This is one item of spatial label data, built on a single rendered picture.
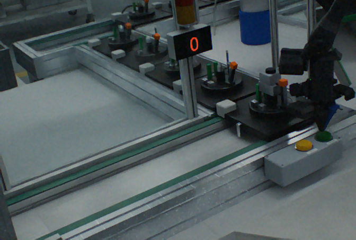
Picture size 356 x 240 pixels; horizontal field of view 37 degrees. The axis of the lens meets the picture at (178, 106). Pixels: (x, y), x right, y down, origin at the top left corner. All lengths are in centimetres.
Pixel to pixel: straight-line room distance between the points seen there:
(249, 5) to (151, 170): 121
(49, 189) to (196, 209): 38
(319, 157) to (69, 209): 64
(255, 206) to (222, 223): 10
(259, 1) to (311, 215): 132
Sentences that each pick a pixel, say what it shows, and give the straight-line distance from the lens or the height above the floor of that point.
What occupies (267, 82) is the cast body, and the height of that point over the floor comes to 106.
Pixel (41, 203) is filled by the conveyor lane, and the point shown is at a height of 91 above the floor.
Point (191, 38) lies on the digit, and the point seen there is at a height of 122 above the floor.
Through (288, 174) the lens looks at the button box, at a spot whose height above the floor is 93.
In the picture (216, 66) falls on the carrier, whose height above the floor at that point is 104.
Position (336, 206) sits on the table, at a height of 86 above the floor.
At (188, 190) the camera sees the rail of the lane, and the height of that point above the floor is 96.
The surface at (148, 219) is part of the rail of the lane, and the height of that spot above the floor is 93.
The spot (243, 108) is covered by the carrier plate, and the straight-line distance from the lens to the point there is 160.
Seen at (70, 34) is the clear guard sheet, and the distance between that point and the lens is 136.
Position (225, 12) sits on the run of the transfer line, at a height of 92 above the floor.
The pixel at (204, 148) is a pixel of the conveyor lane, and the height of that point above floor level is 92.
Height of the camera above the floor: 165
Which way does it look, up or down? 24 degrees down
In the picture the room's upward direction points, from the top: 8 degrees counter-clockwise
